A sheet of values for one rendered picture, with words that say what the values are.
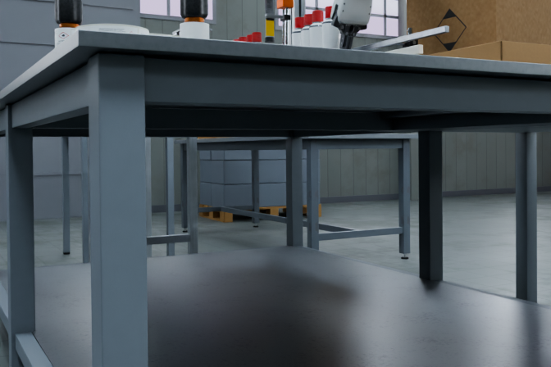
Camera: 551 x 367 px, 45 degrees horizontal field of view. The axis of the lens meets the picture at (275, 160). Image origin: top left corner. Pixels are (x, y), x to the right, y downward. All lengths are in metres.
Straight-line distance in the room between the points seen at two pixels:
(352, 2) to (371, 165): 7.35
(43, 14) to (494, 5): 6.19
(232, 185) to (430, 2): 4.83
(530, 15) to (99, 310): 1.29
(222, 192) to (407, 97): 5.44
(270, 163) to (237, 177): 0.38
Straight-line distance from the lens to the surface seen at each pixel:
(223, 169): 6.45
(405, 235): 4.27
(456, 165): 10.05
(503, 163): 10.73
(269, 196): 6.64
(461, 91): 1.18
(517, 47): 1.26
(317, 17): 1.97
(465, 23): 1.76
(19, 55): 7.38
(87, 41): 0.84
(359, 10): 1.82
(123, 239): 0.88
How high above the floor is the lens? 0.68
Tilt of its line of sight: 1 degrees down
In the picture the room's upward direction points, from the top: 1 degrees counter-clockwise
